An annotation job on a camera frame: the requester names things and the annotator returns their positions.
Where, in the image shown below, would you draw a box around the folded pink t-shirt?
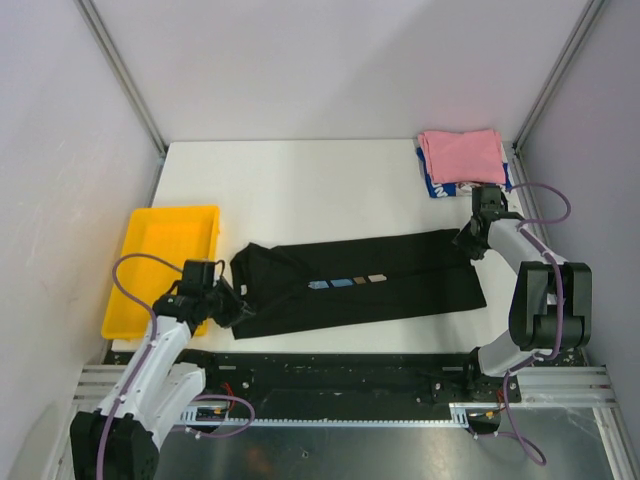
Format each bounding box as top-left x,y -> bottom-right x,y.
417,129 -> 505,184

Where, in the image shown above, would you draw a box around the black printed t-shirt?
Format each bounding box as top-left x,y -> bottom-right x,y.
231,229 -> 487,339

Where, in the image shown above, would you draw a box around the yellow plastic bin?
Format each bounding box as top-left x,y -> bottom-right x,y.
101,205 -> 220,340

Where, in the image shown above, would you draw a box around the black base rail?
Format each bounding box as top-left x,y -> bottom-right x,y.
178,349 -> 521,423

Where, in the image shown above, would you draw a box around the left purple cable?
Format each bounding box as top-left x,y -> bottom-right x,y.
94,253 -> 256,480

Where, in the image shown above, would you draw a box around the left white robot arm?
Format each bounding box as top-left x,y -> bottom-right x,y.
70,280 -> 239,479

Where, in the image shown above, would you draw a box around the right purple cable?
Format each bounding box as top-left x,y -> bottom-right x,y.
499,182 -> 574,466

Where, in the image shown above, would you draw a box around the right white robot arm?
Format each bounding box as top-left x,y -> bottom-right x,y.
454,211 -> 592,401

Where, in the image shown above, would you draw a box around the folded blue printed t-shirt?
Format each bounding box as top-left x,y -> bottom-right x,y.
416,147 -> 513,199

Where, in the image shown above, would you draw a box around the purple cable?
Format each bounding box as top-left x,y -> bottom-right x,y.
94,253 -> 256,480
499,182 -> 574,466

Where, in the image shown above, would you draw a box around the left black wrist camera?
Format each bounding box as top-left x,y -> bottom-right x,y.
177,260 -> 226,296

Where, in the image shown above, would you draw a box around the grey slotted cable duct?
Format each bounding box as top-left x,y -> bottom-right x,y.
177,403 -> 471,427

